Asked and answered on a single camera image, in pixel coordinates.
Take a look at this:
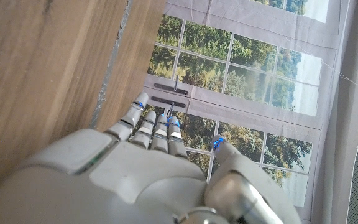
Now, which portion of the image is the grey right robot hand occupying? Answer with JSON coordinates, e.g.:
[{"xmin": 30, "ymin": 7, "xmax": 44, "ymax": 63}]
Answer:
[{"xmin": 0, "ymin": 91, "xmax": 303, "ymax": 224}]

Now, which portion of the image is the printed window backdrop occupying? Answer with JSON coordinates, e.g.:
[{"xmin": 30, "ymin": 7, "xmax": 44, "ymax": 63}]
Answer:
[{"xmin": 129, "ymin": 0, "xmax": 358, "ymax": 224}]

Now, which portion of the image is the grey tape table outline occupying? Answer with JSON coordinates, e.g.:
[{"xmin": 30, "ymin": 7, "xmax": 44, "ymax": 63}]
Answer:
[{"xmin": 88, "ymin": 0, "xmax": 134, "ymax": 129}]

